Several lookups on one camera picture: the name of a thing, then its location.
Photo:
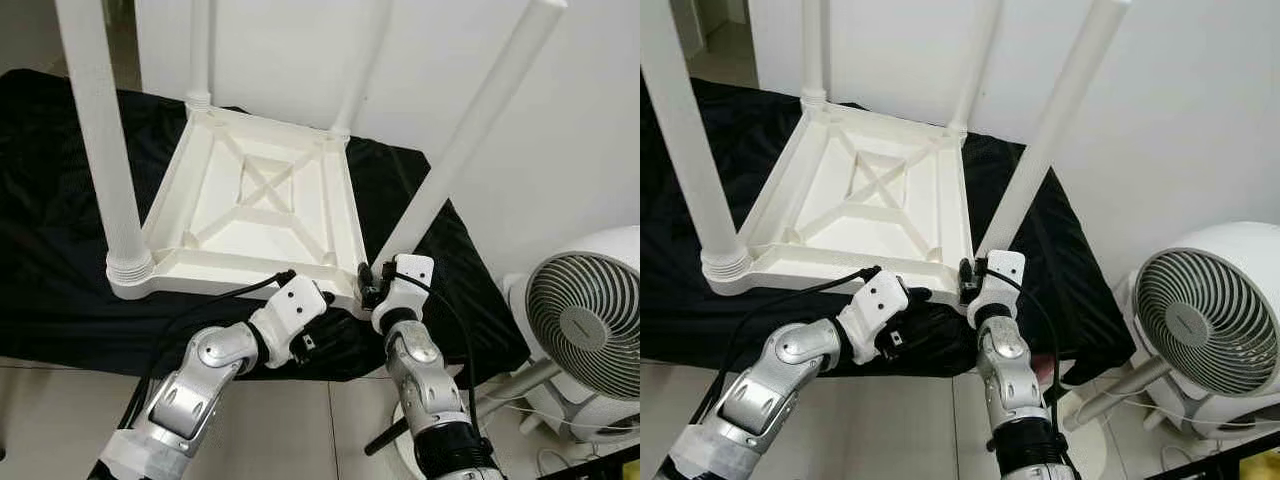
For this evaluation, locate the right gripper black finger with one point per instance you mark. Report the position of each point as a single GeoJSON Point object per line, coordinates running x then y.
{"type": "Point", "coordinates": [364, 276]}
{"type": "Point", "coordinates": [964, 271]}

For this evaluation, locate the white plastic table top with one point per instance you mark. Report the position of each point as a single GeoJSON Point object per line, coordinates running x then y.
{"type": "Point", "coordinates": [860, 235]}
{"type": "Point", "coordinates": [250, 240]}

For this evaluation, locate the white plastic table leg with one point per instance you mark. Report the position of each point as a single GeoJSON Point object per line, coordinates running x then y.
{"type": "Point", "coordinates": [975, 70]}
{"type": "Point", "coordinates": [200, 50]}
{"type": "Point", "coordinates": [360, 70]}
{"type": "Point", "coordinates": [470, 120]}
{"type": "Point", "coordinates": [1060, 110]}
{"type": "Point", "coordinates": [690, 130]}
{"type": "Point", "coordinates": [100, 130]}
{"type": "Point", "coordinates": [813, 50]}

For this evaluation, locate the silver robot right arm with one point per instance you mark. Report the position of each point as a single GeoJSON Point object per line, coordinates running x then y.
{"type": "Point", "coordinates": [420, 375]}
{"type": "Point", "coordinates": [1005, 370]}

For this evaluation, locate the black tablecloth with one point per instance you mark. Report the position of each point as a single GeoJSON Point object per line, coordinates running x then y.
{"type": "Point", "coordinates": [50, 200]}
{"type": "Point", "coordinates": [670, 320]}

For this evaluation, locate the black metal stand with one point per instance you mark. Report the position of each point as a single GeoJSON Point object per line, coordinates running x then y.
{"type": "Point", "coordinates": [1210, 468]}
{"type": "Point", "coordinates": [610, 465]}

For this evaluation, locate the yellow object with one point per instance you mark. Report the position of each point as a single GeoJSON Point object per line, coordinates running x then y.
{"type": "Point", "coordinates": [1262, 468]}

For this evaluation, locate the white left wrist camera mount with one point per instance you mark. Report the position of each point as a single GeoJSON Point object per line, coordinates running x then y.
{"type": "Point", "coordinates": [295, 305]}
{"type": "Point", "coordinates": [880, 300]}

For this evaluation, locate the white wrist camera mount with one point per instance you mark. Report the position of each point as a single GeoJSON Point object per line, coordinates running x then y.
{"type": "Point", "coordinates": [415, 270]}
{"type": "Point", "coordinates": [1005, 265]}
{"type": "Point", "coordinates": [295, 305]}
{"type": "Point", "coordinates": [880, 300]}

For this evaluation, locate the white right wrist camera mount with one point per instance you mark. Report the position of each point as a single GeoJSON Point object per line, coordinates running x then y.
{"type": "Point", "coordinates": [1005, 265]}
{"type": "Point", "coordinates": [415, 270]}

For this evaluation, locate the white pedestal fan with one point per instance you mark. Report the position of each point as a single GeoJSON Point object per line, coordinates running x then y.
{"type": "Point", "coordinates": [585, 320]}
{"type": "Point", "coordinates": [1195, 320]}

